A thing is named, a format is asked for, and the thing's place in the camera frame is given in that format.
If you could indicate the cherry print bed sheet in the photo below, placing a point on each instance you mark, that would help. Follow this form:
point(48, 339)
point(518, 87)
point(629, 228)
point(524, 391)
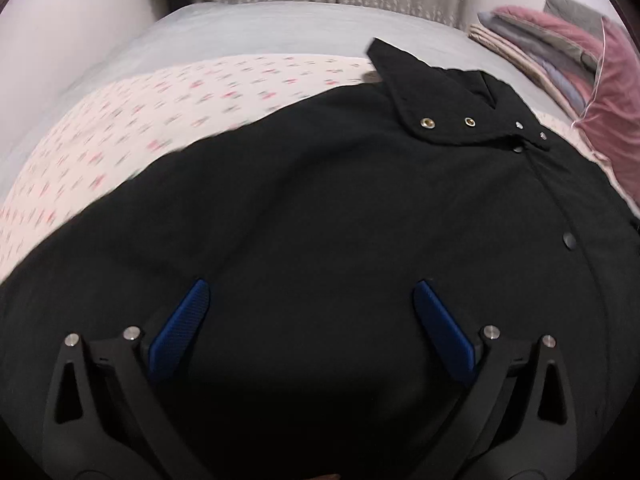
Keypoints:
point(150, 125)

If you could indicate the grey bed cover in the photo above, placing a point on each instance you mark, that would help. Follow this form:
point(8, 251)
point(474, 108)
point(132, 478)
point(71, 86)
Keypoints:
point(275, 30)

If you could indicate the black padded coat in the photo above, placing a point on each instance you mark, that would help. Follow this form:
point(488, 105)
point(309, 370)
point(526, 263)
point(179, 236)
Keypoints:
point(300, 210)

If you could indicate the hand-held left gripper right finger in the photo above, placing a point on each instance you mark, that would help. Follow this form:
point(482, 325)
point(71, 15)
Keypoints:
point(442, 325)

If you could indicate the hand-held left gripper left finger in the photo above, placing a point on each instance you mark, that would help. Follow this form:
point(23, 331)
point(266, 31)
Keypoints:
point(180, 325)

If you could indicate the stack of folded blankets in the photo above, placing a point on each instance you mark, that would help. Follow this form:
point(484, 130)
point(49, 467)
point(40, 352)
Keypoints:
point(540, 50)

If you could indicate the pink pillow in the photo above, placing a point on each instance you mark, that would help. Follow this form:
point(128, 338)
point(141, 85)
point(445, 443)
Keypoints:
point(617, 100)

